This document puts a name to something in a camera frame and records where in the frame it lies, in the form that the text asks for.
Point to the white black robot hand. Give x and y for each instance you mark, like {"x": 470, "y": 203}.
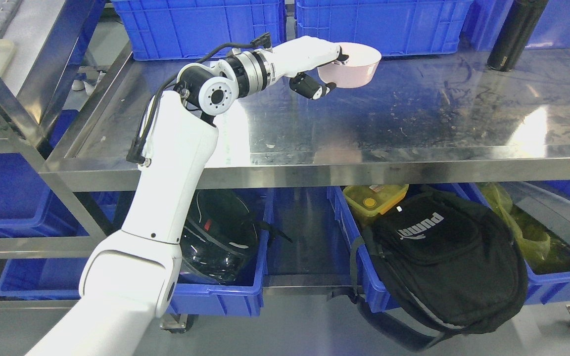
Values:
{"x": 293, "y": 59}

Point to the pink plastic bowl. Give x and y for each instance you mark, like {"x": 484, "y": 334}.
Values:
{"x": 358, "y": 69}

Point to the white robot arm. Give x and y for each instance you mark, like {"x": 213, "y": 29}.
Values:
{"x": 129, "y": 278}

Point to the blue crate top middle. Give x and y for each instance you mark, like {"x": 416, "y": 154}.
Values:
{"x": 393, "y": 27}

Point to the blue crate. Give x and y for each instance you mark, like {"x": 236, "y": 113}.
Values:
{"x": 190, "y": 29}
{"x": 28, "y": 207}
{"x": 393, "y": 27}
{"x": 486, "y": 17}

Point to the steel shelf rack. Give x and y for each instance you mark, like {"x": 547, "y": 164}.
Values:
{"x": 51, "y": 38}

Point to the blue crate top left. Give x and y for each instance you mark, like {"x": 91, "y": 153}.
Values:
{"x": 190, "y": 29}

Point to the yellow food container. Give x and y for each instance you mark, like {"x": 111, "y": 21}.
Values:
{"x": 369, "y": 202}

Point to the black motorcycle helmet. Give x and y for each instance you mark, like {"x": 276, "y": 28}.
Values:
{"x": 218, "y": 239}

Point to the blue bin holding helmet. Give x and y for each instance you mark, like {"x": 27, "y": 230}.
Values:
{"x": 243, "y": 298}

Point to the blue bin under backpack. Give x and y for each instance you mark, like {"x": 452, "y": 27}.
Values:
{"x": 370, "y": 285}

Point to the black thermos bottle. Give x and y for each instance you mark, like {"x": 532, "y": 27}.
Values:
{"x": 519, "y": 24}

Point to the black Puma backpack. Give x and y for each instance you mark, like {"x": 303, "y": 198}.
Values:
{"x": 451, "y": 264}

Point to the blue crate top right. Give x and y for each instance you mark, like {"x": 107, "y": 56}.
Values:
{"x": 486, "y": 17}

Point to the green plastic bag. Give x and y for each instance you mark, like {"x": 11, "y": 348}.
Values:
{"x": 532, "y": 238}

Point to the blue crate left lower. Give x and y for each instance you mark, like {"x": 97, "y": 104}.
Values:
{"x": 28, "y": 207}

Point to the stainless steel table frame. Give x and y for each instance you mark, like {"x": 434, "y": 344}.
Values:
{"x": 428, "y": 119}

